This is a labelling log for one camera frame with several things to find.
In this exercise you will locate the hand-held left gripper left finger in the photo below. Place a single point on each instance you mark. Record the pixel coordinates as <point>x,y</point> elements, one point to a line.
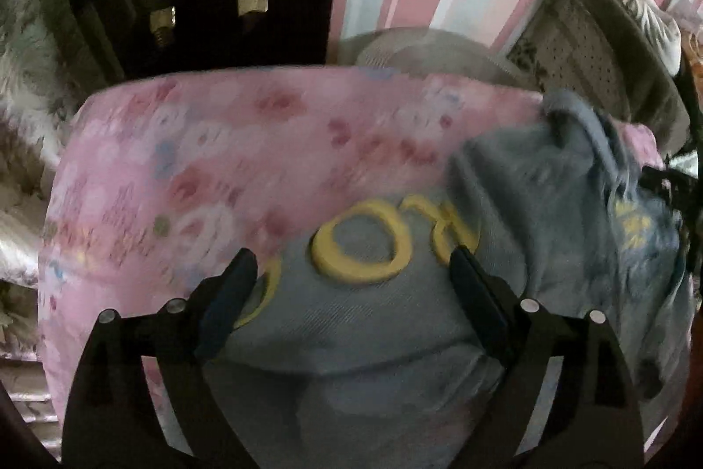
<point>221,311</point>

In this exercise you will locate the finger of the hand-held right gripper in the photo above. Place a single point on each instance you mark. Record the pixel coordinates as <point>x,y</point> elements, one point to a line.
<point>667,194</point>

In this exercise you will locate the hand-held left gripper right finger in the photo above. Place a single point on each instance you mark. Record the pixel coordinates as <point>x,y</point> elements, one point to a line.
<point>485,305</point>

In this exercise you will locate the grey sweatshirt with yellow print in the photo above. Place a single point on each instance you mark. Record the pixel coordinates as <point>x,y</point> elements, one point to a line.
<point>384,337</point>

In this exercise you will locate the brown chair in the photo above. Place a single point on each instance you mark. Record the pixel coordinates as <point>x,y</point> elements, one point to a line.
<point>631,62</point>

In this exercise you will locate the pink floral bed sheet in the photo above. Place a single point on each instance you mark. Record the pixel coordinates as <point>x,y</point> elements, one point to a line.
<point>219,145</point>

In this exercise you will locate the white bundled cloth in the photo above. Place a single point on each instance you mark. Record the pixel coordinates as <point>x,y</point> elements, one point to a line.
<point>656,26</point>

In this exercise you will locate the grey cushion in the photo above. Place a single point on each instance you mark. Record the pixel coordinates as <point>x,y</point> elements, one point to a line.
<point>428,54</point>

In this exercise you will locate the floral patterned curtain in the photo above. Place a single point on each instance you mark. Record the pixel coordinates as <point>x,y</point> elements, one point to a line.
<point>27,90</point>

